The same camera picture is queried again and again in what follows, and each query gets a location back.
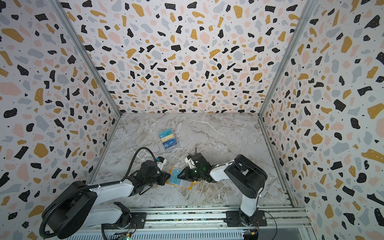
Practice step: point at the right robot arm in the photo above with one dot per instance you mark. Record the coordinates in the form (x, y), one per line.
(245, 175)

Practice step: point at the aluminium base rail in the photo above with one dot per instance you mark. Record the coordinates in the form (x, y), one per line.
(283, 222)

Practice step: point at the light blue credit card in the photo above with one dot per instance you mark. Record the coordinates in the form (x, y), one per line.
(175, 177)

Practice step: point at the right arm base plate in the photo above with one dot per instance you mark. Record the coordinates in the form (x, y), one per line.
(239, 219)

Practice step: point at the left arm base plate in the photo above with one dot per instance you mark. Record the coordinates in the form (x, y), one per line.
(128, 222)

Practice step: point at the yellow card holder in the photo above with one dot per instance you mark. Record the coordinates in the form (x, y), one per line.
(180, 180)

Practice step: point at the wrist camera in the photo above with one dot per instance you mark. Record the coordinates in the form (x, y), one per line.
(160, 161)
(190, 162)

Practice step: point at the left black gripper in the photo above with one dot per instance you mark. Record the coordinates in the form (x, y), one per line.
(164, 177)

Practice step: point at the teal credit card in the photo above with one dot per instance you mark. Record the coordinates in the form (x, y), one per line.
(165, 133)

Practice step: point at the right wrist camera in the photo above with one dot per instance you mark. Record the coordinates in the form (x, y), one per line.
(190, 162)

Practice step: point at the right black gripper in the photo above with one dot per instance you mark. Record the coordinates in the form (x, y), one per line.
(192, 171)

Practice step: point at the white ventilation grille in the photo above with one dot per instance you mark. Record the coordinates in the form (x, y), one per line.
(167, 235)

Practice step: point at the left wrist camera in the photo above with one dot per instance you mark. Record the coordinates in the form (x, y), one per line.
(160, 161)

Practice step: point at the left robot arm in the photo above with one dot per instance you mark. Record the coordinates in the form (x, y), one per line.
(80, 205)

